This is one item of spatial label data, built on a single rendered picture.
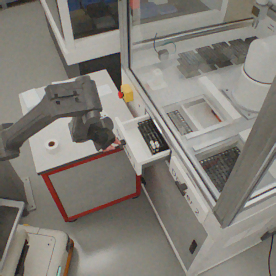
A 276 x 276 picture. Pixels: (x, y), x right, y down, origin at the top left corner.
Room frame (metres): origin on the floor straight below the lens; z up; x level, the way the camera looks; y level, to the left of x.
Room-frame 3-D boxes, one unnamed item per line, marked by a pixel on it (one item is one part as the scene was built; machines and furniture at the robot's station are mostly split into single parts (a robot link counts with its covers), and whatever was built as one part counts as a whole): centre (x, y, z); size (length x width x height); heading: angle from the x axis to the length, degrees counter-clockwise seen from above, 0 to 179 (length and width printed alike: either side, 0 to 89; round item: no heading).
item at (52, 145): (0.89, 0.44, 0.78); 0.07 x 0.07 x 0.04
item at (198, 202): (0.59, -0.21, 0.87); 0.29 x 0.02 x 0.11; 23
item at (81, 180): (1.14, 0.36, 0.38); 0.62 x 0.58 x 0.76; 23
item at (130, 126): (0.91, -0.14, 0.86); 0.40 x 0.26 x 0.06; 113
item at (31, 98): (1.23, 0.63, 0.78); 0.15 x 0.10 x 0.04; 30
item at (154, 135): (0.90, -0.13, 0.87); 0.22 x 0.18 x 0.06; 113
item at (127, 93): (1.18, 0.06, 0.88); 0.07 x 0.05 x 0.07; 23
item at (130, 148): (0.83, 0.05, 0.87); 0.29 x 0.02 x 0.11; 23
